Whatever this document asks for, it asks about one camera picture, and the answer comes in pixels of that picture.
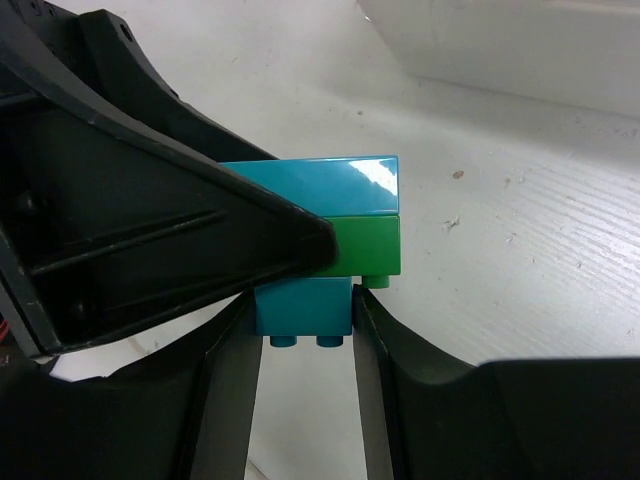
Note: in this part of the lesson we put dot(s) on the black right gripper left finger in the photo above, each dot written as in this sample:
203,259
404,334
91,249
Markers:
182,412

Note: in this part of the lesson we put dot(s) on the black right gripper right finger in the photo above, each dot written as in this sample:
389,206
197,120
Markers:
426,414

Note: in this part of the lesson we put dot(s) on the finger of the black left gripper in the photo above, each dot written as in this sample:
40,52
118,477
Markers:
119,209

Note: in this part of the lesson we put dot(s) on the white divided plastic container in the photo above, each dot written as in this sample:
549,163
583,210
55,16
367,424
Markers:
580,53

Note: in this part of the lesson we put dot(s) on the green lego brick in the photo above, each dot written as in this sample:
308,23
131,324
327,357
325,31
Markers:
369,248

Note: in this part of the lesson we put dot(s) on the long teal lego brick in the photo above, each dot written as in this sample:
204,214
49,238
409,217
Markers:
330,187

